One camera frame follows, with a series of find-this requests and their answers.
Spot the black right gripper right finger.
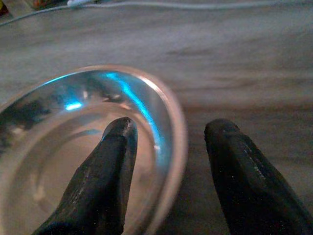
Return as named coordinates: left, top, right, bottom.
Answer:
left=204, top=118, right=313, bottom=235

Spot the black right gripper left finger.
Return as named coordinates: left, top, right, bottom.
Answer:
left=31, top=117, right=138, bottom=235

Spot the shiny steel bowl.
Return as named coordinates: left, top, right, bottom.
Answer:
left=0, top=65, right=189, bottom=235

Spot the thin white cable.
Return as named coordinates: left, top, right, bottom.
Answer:
left=0, top=0, right=313, bottom=26

